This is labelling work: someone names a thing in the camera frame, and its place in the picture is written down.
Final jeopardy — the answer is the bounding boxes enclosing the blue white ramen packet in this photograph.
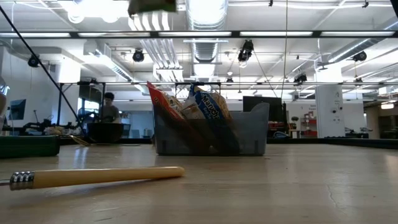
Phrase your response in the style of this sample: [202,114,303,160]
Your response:
[181,83,241,155]

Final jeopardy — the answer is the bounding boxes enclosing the red yellow ramen packet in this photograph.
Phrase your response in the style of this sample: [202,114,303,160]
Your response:
[146,81,212,154]

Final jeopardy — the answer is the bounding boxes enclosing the green chili shrimp ramen packet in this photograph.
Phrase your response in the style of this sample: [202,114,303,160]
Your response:
[127,0,178,17]

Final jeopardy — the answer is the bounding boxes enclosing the black monitor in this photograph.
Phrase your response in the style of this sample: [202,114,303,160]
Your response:
[242,95,283,113]

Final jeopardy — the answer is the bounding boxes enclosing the grey translucent plastic bin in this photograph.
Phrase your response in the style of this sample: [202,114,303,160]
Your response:
[153,102,271,157]

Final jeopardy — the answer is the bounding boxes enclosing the black ceiling spotlight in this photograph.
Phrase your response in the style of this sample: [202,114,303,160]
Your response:
[352,50,368,63]
[132,47,146,63]
[293,72,308,85]
[237,39,255,63]
[27,53,42,68]

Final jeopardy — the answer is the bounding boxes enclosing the person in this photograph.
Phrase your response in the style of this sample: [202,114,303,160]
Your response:
[98,91,121,124]

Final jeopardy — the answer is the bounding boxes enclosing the dark bowl red inside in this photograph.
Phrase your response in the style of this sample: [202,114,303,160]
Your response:
[86,122,124,144]

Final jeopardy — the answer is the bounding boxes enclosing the red background shelf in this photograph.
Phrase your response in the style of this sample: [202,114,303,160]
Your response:
[299,116,318,138]

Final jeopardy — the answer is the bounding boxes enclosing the green rectangular tin box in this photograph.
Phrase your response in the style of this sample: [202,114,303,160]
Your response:
[0,135,61,159]

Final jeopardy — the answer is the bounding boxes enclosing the blue lit monitor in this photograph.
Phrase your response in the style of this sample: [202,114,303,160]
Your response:
[8,98,27,121]

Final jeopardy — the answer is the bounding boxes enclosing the black overhead frame bar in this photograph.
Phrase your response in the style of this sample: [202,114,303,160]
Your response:
[0,30,398,39]

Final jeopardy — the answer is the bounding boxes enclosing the silver ceiling air duct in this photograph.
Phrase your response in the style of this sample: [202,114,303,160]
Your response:
[185,0,229,98]

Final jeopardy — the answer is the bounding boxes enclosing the orange handled metal utensil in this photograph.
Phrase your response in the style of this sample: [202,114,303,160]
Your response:
[68,134,91,147]

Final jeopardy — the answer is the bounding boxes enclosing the yellow handled paintbrush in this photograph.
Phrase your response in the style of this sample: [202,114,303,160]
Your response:
[0,166,186,192]

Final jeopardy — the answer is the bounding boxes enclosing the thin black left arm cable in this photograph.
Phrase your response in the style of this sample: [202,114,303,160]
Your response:
[0,4,88,136]

